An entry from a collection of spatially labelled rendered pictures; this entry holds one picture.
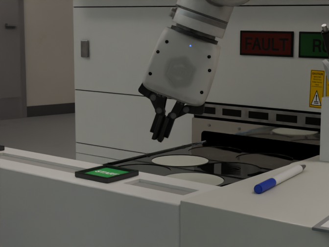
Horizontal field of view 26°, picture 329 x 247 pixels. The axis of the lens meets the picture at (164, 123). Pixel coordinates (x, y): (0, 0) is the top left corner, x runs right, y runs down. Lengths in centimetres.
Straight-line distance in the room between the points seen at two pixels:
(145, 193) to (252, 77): 67
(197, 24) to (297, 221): 45
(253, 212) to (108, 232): 20
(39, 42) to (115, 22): 659
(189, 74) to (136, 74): 54
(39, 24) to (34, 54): 34
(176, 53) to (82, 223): 33
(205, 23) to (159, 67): 10
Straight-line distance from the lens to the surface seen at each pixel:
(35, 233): 93
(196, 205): 74
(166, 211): 76
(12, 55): 803
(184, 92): 107
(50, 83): 830
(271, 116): 140
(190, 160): 127
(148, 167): 121
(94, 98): 170
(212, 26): 106
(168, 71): 107
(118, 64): 163
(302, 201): 75
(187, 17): 105
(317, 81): 135
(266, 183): 79
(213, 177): 114
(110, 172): 88
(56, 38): 830
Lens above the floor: 116
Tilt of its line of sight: 9 degrees down
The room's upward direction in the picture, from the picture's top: straight up
